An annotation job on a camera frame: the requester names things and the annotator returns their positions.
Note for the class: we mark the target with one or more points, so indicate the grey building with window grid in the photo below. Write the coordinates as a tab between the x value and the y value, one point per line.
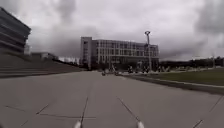
116	51

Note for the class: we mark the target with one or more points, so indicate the grey concrete paved plaza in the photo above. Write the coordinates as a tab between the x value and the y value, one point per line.
110	90

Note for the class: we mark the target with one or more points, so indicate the row of parked bicycles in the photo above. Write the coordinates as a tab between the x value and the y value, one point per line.
140	70

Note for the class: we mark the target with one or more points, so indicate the tall lamp pole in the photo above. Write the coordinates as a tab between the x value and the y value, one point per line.
148	50

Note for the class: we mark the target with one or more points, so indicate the grey kerb strip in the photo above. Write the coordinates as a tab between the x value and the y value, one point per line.
173	84

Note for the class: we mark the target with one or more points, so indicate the robot's own part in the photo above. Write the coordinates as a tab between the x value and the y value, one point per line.
140	125
77	125

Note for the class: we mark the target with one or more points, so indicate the row of trees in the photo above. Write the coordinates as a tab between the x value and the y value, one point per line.
193	62

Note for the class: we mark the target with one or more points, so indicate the wide grey stone steps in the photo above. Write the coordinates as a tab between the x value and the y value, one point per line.
30	66

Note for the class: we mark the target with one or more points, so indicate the green grass area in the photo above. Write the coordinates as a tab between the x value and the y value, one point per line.
196	76

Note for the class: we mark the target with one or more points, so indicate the dark layered building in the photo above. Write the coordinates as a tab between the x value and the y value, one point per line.
11	33

